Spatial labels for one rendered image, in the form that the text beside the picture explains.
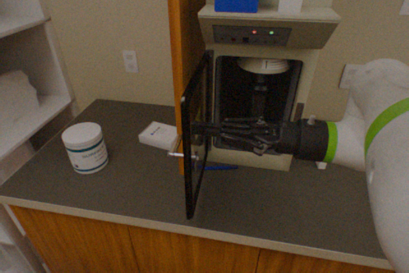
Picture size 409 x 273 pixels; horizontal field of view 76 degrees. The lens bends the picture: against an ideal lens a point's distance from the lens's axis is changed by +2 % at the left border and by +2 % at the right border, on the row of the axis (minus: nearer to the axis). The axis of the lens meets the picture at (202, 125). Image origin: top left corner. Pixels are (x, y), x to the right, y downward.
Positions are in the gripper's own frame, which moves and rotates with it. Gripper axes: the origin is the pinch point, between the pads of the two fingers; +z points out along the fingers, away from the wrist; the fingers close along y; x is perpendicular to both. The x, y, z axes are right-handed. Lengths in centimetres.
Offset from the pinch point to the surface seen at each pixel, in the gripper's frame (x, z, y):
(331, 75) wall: 12, -45, -69
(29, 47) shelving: 8, 107, -68
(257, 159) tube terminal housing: 29.8, -15.3, -26.0
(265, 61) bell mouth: -7.3, -13.2, -28.6
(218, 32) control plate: -17.4, 0.2, -19.0
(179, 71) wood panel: -6.7, 10.6, -16.9
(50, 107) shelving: 36, 95, -55
